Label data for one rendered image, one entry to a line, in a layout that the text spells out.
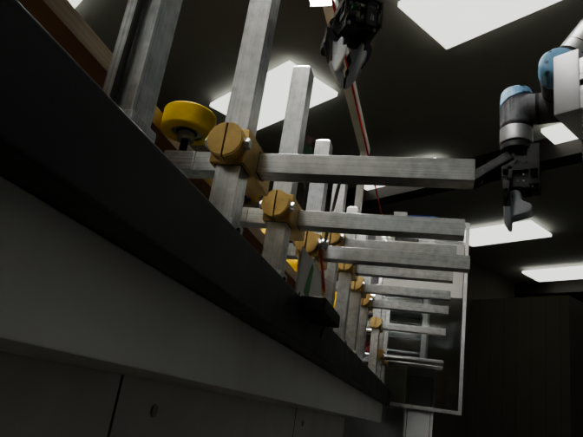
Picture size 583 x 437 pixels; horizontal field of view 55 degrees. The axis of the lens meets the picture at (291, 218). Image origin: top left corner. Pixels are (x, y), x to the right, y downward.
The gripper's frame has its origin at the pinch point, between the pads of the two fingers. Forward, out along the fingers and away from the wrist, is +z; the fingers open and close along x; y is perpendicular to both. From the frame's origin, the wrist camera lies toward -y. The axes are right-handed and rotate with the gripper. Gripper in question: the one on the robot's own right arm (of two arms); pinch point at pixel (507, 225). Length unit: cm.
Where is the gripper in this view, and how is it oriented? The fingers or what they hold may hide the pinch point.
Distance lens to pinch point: 137.3
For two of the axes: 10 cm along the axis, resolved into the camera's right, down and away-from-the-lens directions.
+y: 9.0, -0.3, -4.3
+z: -1.3, 9.3, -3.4
